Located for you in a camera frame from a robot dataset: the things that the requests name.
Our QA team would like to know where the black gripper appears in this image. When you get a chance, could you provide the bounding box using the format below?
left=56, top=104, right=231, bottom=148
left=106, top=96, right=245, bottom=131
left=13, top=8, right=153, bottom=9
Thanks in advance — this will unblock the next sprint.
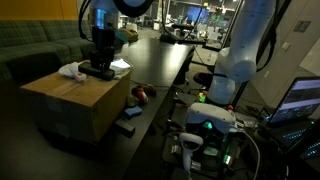
left=89, top=26, right=115, bottom=70

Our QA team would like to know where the white cloth toy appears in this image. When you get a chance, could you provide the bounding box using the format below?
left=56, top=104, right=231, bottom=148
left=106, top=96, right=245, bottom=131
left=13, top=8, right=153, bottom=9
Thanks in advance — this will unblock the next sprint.
left=58, top=62, right=87, bottom=82

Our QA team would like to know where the brown plush toy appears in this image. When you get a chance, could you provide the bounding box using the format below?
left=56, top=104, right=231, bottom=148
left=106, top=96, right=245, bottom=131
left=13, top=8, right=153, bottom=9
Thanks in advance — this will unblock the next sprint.
left=131, top=84, right=157, bottom=96

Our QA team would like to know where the red and green plush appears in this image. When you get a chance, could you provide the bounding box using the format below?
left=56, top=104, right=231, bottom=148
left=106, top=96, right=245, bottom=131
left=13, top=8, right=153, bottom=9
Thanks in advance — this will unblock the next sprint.
left=126, top=89, right=149, bottom=107

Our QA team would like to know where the black eraser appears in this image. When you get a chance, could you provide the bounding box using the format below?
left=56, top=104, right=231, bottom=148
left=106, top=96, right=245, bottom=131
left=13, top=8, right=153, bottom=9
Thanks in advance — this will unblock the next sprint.
left=115, top=120, right=136, bottom=137

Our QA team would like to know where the white towel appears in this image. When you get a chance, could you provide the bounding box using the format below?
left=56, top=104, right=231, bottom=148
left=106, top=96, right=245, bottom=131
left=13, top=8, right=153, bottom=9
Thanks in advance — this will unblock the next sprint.
left=110, top=64, right=131, bottom=79

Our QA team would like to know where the blue cloth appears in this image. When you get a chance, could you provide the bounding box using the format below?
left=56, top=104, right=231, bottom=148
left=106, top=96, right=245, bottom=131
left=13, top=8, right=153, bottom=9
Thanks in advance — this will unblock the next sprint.
left=124, top=106, right=142, bottom=118

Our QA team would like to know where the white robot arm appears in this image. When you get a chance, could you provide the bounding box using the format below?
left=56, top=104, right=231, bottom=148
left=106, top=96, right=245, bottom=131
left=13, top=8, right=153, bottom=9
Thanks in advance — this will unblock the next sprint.
left=78, top=0, right=277, bottom=105

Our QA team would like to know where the large cardboard box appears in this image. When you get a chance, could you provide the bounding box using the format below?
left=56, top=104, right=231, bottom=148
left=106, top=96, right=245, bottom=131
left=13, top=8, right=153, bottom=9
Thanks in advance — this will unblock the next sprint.
left=20, top=69, right=131, bottom=144

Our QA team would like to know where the white tablet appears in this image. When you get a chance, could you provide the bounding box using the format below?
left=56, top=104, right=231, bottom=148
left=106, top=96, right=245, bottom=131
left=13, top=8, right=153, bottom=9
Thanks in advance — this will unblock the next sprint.
left=111, top=59, right=132, bottom=69

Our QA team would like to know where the green plaid sofa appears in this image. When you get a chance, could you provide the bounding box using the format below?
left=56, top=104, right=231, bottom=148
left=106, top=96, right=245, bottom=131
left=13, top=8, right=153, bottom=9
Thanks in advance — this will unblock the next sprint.
left=0, top=20, right=95, bottom=80

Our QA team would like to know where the white VR controller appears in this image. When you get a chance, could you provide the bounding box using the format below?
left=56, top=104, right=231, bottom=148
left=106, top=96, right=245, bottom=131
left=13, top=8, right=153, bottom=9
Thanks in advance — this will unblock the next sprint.
left=179, top=133, right=203, bottom=171

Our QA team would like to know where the white VR headset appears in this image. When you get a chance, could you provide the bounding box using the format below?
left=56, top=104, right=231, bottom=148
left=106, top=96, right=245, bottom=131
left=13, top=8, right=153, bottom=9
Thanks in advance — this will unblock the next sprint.
left=185, top=103, right=237, bottom=134

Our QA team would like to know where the open laptop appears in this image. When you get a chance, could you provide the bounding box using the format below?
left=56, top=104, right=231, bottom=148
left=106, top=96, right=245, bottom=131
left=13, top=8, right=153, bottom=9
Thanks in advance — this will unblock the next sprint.
left=265, top=76, right=320, bottom=159

